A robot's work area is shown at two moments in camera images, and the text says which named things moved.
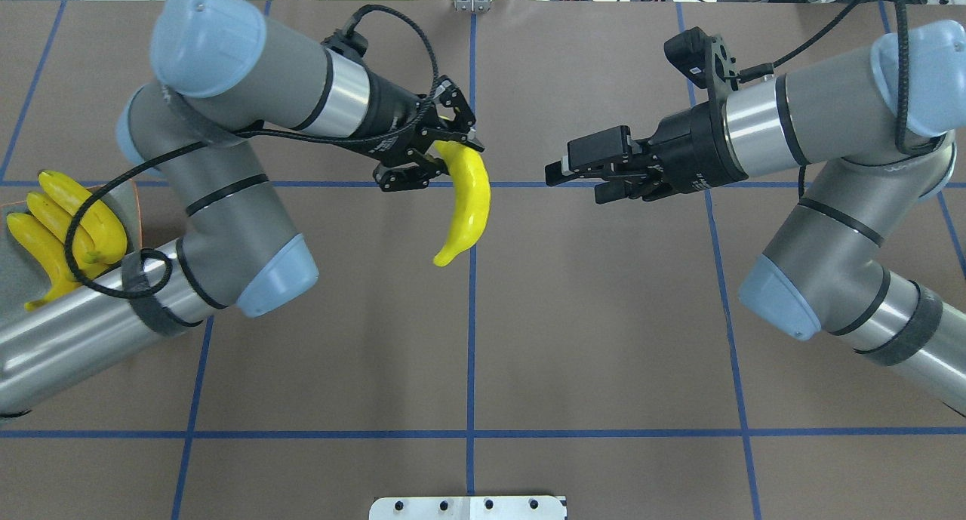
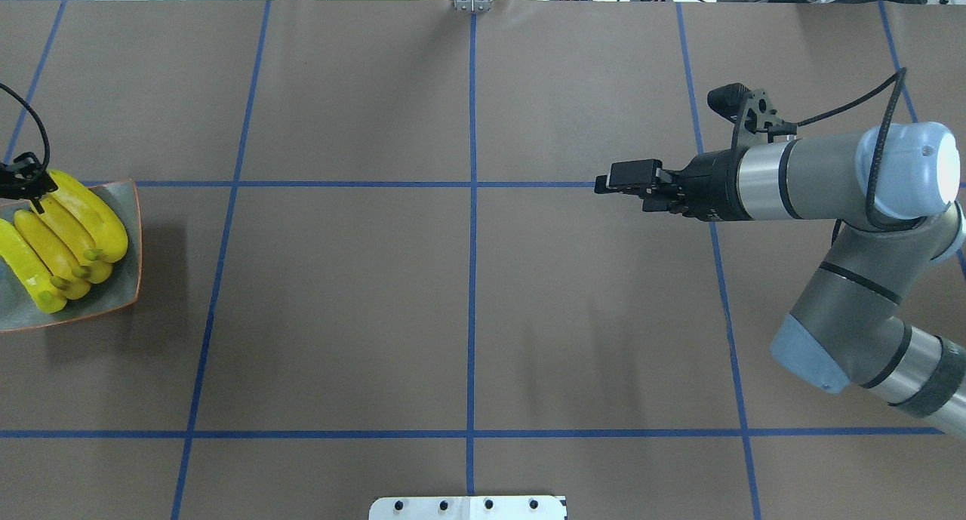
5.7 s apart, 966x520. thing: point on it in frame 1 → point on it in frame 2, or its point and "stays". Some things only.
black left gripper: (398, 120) → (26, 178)
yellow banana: (106, 233) stays
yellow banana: (53, 250) stays
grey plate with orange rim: (24, 275) stays
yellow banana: (87, 261) stays
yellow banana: (472, 175) → (48, 295)
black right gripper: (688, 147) → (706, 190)
